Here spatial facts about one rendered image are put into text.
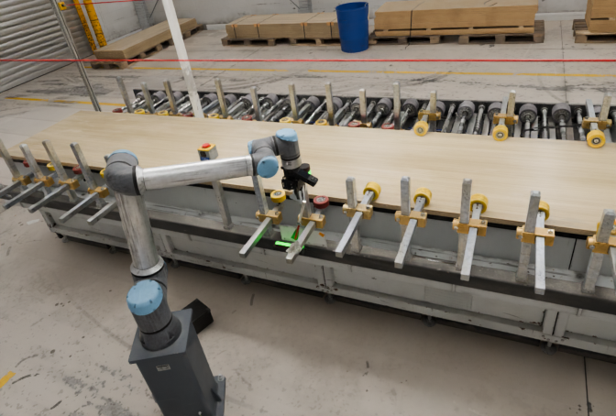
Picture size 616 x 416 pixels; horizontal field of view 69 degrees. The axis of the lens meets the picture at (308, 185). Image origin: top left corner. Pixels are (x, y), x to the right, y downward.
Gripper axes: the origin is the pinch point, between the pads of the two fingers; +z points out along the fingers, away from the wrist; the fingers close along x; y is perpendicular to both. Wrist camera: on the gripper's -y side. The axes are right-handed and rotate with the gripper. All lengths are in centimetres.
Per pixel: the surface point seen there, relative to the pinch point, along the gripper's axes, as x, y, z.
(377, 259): -3.7, -33.4, 32.0
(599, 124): -114, -131, 7
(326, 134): -90, 24, 11
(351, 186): -6.0, -22.9, -7.9
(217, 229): -4, 60, 31
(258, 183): -6.0, 26.8, -3.1
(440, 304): -31, -60, 84
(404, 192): -6.0, -47.0, -7.7
